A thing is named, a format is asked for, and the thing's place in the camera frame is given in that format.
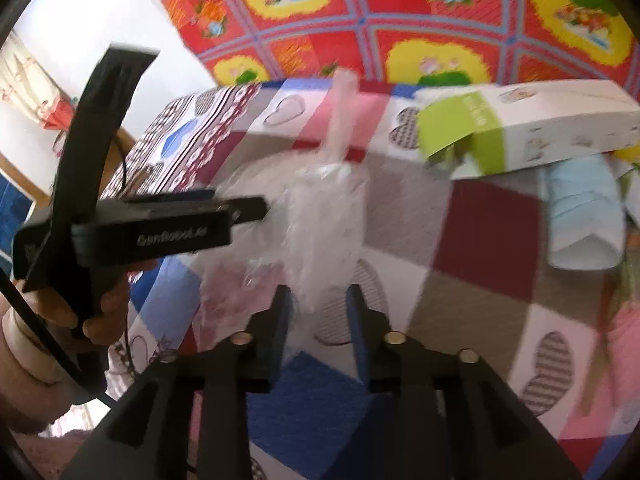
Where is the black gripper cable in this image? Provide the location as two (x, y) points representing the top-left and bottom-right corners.
(0, 130), (136, 411)

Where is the pink paper napkin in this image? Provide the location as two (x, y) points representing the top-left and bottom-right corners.
(597, 302), (640, 426)

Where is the long white box green end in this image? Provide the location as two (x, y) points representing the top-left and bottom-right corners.
(415, 79), (640, 182)

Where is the red yellow floral wall cloth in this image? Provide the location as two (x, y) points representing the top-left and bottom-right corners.
(132, 0), (640, 96)

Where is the checkered heart blanket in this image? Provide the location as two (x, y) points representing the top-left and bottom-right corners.
(95, 79), (640, 480)

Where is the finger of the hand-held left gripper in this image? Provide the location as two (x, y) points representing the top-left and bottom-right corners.
(125, 188), (219, 207)
(150, 196), (269, 226)

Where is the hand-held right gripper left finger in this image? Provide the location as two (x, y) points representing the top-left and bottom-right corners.
(60, 284), (295, 480)

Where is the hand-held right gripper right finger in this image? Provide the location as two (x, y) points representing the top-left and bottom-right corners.
(346, 284), (583, 480)

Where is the person's left forearm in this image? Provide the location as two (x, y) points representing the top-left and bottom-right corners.
(0, 305), (108, 436)

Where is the clear plastic bag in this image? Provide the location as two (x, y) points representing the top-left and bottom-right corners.
(197, 67), (373, 313)

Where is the person's left hand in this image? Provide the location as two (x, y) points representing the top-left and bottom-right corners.
(15, 257), (161, 356)

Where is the light blue face mask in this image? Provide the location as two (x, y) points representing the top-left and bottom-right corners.
(544, 154), (627, 272)

